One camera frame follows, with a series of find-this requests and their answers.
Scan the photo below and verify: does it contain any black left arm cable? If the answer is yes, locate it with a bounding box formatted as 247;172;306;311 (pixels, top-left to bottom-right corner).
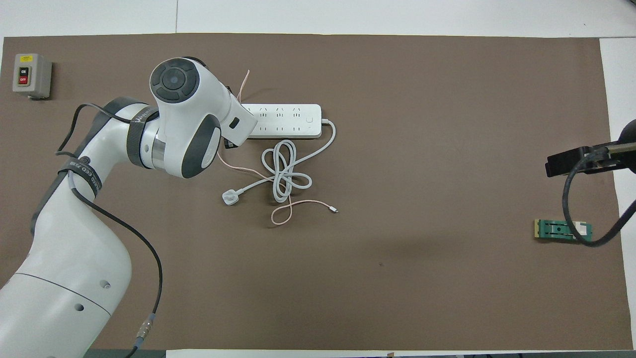
55;102;163;358

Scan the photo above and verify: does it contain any white power strip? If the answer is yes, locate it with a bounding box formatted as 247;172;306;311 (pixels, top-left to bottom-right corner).
240;103;322;139

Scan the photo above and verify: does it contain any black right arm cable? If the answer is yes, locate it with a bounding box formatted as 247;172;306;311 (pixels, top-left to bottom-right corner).
562;148;636;248

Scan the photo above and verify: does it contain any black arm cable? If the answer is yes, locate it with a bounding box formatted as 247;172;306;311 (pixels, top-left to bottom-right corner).
562;148;636;248
55;102;163;358

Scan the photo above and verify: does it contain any white power strip cable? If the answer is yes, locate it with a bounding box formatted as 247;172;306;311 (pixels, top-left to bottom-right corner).
222;118;337;207

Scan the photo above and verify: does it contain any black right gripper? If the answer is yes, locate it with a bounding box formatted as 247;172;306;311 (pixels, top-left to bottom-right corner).
546;142;636;178

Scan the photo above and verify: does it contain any grey on-off switch box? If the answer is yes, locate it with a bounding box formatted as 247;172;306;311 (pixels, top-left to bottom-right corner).
12;53;53;100

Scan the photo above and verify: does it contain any brown table mat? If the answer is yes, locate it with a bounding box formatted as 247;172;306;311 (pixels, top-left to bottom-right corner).
0;33;634;351

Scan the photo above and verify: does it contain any pink charging cable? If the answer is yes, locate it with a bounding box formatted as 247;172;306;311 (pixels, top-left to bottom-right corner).
217;70;339;226

